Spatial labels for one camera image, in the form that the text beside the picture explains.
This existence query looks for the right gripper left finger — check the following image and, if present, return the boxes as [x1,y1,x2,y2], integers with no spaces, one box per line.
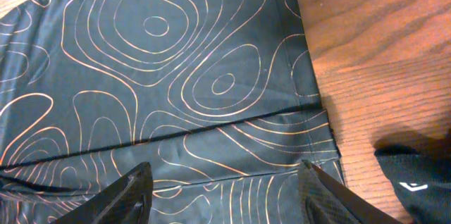
[53,162,153,224]

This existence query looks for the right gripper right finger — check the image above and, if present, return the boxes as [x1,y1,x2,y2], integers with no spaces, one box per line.
[297,160,399,224]

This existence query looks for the black orange-patterned jersey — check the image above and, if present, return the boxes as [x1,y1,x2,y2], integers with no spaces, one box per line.
[1,0,342,223]

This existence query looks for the black garment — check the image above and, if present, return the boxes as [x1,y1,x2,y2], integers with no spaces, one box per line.
[374,145,450,223]

